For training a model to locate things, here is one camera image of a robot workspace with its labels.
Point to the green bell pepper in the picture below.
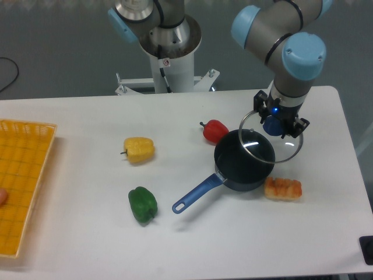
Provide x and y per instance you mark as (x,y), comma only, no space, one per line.
(143,204)

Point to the glass lid blue knob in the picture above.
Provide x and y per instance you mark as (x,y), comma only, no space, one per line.
(271,143)

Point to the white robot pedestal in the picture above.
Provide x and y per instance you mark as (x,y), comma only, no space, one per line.
(172,62)

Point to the red bell pepper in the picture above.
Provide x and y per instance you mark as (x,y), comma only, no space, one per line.
(214,130)

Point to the dark blue saucepan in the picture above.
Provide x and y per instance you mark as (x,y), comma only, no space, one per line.
(243,160)

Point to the orange item in basket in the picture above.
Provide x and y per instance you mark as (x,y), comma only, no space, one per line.
(3,196)

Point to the yellow plastic basket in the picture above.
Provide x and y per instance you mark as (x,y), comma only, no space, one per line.
(25,148)

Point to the orange toast bread piece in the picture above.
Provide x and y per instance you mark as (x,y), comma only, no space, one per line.
(282,189)

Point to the black device at table edge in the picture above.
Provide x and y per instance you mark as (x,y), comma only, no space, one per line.
(366,244)

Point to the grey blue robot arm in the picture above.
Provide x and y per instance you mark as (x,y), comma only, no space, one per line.
(274,35)

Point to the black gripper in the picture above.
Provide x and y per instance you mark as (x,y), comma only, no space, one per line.
(278,119)

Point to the yellow bell pepper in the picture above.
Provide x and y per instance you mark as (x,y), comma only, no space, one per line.
(138,149)

